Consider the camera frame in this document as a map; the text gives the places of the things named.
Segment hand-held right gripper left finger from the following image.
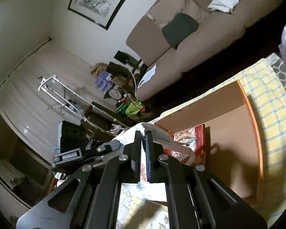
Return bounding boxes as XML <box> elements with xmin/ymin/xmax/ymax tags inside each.
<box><xmin>15</xmin><ymin>130</ymin><xmax>143</xmax><ymax>229</ymax></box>

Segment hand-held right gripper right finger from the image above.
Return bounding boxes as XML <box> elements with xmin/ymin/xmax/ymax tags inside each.
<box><xmin>145</xmin><ymin>130</ymin><xmax>268</xmax><ymax>229</ymax></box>

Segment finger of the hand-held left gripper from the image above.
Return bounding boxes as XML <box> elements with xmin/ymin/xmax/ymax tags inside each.
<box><xmin>86</xmin><ymin>140</ymin><xmax>121</xmax><ymax>158</ymax></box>

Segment round floral fan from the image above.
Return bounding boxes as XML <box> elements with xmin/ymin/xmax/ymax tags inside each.
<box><xmin>143</xmin><ymin>203</ymin><xmax>170</xmax><ymax>229</ymax></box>

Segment orange cardboard box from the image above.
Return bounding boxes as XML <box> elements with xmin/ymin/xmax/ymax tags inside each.
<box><xmin>155</xmin><ymin>80</ymin><xmax>264</xmax><ymax>207</ymax></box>

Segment black boxy appliance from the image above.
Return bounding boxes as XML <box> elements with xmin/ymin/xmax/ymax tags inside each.
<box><xmin>57</xmin><ymin>120</ymin><xmax>88</xmax><ymax>153</ymax></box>

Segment dark wooden bench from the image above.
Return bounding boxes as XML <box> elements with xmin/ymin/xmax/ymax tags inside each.
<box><xmin>83</xmin><ymin>101</ymin><xmax>134</xmax><ymax>141</ymax></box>

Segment green bag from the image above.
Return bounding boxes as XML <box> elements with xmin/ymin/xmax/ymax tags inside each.
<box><xmin>116</xmin><ymin>100</ymin><xmax>143</xmax><ymax>117</ymax></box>

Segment white curtain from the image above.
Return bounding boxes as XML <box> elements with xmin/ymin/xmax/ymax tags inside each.
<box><xmin>0</xmin><ymin>45</ymin><xmax>98</xmax><ymax>153</ymax></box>

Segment red printed packet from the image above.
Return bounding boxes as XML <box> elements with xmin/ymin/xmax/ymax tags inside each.
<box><xmin>163</xmin><ymin>124</ymin><xmax>205</xmax><ymax>167</ymax></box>

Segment dark wooden cabinet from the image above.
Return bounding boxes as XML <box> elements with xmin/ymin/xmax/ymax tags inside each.
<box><xmin>0</xmin><ymin>110</ymin><xmax>53</xmax><ymax>208</ymax></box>

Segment purple gloves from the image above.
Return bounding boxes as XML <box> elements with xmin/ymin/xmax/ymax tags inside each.
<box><xmin>95</xmin><ymin>73</ymin><xmax>112</xmax><ymax>92</ymax></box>

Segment white paper sheets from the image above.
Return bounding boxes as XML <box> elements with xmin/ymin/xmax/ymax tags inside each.
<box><xmin>137</xmin><ymin>64</ymin><xmax>157</xmax><ymax>89</ymax></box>

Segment dark side table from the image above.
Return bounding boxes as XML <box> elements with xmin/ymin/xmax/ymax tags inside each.
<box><xmin>107</xmin><ymin>60</ymin><xmax>143</xmax><ymax>93</ymax></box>

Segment white clothes rack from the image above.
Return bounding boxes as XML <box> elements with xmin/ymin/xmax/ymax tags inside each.
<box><xmin>37</xmin><ymin>75</ymin><xmax>124</xmax><ymax>134</ymax></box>

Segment small black speaker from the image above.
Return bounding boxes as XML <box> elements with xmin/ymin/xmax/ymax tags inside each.
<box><xmin>114</xmin><ymin>51</ymin><xmax>131</xmax><ymax>65</ymax></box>

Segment dark curtain rod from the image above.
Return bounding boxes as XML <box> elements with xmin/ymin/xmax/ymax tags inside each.
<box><xmin>0</xmin><ymin>37</ymin><xmax>53</xmax><ymax>101</ymax></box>

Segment beige sofa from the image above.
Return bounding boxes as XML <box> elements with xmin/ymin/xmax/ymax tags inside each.
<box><xmin>126</xmin><ymin>0</ymin><xmax>284</xmax><ymax>101</ymax></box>

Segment dark green cushion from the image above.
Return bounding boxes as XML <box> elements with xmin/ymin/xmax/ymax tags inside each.
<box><xmin>161</xmin><ymin>13</ymin><xmax>199</xmax><ymax>50</ymax></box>

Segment yellow checked cloth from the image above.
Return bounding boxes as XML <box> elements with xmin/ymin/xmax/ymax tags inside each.
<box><xmin>129</xmin><ymin>58</ymin><xmax>286</xmax><ymax>227</ymax></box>

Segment grey patterned blanket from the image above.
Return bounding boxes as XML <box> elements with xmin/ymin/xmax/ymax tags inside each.
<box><xmin>268</xmin><ymin>52</ymin><xmax>286</xmax><ymax>105</ymax></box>

